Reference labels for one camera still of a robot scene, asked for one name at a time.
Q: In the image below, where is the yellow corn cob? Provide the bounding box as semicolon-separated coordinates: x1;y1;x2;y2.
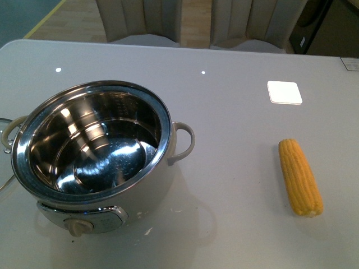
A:
278;139;324;217

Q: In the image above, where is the glass pot lid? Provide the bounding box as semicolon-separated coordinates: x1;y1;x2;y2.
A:
0;118;18;192

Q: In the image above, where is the cream electric cooking pot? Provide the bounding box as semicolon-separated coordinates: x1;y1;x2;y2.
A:
1;81;195;236

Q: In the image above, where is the beige chair left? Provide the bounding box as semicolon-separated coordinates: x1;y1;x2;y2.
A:
96;0;182;47

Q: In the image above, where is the beige chair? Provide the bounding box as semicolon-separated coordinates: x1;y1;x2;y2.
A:
209;0;307;53
96;0;182;47

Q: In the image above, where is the beige chair right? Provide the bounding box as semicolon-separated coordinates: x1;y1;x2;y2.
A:
209;0;307;53

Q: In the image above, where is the black appliance cabinet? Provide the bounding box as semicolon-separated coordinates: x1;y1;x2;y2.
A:
290;1;337;56

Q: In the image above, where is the label sticker on table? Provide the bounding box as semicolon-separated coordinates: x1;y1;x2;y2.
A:
340;57;359;72

